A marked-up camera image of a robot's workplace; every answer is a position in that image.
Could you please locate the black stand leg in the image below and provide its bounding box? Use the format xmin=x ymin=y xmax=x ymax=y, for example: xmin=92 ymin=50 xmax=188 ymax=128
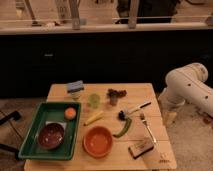
xmin=0 ymin=111 xmax=21 ymax=160

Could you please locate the orange red bowl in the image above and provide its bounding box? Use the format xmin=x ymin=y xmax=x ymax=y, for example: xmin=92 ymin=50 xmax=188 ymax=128
xmin=83 ymin=126 xmax=113 ymax=158

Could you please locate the green plastic tray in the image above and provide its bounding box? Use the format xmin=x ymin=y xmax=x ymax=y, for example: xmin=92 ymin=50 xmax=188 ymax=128
xmin=18 ymin=102 xmax=81 ymax=160

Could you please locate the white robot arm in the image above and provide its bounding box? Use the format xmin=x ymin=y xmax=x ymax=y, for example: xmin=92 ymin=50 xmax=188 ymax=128
xmin=158 ymin=63 xmax=213 ymax=117

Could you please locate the green translucent cup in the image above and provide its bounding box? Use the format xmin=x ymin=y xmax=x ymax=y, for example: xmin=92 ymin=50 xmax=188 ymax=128
xmin=88 ymin=94 xmax=100 ymax=109

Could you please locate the dark grape bunch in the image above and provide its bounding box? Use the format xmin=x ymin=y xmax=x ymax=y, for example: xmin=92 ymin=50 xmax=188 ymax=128
xmin=107 ymin=89 xmax=127 ymax=98

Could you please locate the blue sponge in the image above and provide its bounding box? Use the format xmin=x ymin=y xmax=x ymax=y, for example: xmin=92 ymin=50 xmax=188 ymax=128
xmin=67 ymin=80 xmax=84 ymax=93

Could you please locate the small white cup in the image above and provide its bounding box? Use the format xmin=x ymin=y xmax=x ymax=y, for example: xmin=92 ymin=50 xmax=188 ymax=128
xmin=71 ymin=91 xmax=81 ymax=100

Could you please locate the dark maroon bowl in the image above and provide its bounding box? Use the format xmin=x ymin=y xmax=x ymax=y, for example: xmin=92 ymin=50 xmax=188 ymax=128
xmin=37 ymin=123 xmax=64 ymax=150

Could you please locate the silver fork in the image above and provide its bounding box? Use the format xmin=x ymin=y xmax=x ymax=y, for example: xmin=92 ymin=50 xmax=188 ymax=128
xmin=140 ymin=113 xmax=157 ymax=144

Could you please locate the black-tipped dish brush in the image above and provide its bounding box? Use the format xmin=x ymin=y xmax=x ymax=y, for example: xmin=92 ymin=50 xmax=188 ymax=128
xmin=118 ymin=102 xmax=150 ymax=120

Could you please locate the orange round fruit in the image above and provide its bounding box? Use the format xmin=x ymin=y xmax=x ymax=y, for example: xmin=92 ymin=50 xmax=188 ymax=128
xmin=64 ymin=107 xmax=76 ymax=120

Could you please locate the wooden scrub brush block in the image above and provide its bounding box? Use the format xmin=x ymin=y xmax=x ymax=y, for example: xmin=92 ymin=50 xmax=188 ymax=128
xmin=128 ymin=137 xmax=154 ymax=159

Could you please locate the green chili pepper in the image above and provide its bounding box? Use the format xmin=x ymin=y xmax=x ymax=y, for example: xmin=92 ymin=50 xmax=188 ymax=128
xmin=113 ymin=118 xmax=132 ymax=138

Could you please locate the small grey cup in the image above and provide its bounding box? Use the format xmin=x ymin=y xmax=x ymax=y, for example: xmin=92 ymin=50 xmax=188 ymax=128
xmin=110 ymin=95 xmax=118 ymax=106

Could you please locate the wooden folding table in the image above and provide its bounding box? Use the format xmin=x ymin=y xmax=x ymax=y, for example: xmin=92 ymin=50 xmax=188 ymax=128
xmin=24 ymin=83 xmax=177 ymax=171

